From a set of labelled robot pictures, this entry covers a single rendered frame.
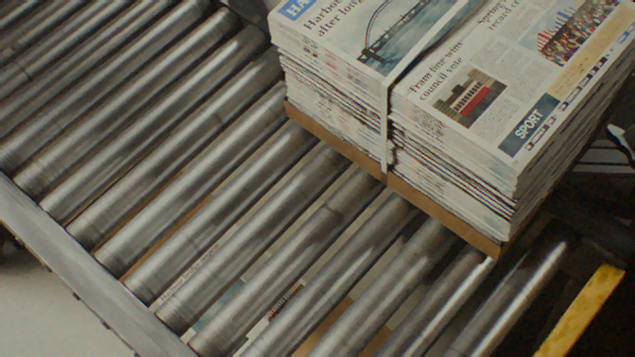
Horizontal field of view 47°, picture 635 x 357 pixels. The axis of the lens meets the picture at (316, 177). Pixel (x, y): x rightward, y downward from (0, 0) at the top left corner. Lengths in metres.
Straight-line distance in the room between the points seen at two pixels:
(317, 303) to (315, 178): 0.19
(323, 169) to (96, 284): 0.35
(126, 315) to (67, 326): 0.95
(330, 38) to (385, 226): 0.28
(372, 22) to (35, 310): 1.34
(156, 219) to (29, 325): 0.98
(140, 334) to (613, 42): 0.68
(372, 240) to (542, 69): 0.32
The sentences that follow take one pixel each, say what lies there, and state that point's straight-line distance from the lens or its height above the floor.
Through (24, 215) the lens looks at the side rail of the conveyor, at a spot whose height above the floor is 0.80.
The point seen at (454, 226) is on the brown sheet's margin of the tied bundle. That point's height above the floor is 0.83.
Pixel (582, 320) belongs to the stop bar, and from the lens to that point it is 0.97.
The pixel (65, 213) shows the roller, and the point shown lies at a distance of 1.14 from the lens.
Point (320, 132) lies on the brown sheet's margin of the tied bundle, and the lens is 1.06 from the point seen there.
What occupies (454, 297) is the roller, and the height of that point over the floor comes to 0.80.
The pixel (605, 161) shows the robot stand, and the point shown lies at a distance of 1.82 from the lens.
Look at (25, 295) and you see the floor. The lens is 2.04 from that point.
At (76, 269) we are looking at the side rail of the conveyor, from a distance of 1.07.
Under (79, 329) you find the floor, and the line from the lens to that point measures 1.95.
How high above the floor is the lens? 1.70
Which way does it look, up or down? 58 degrees down
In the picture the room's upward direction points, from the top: 8 degrees counter-clockwise
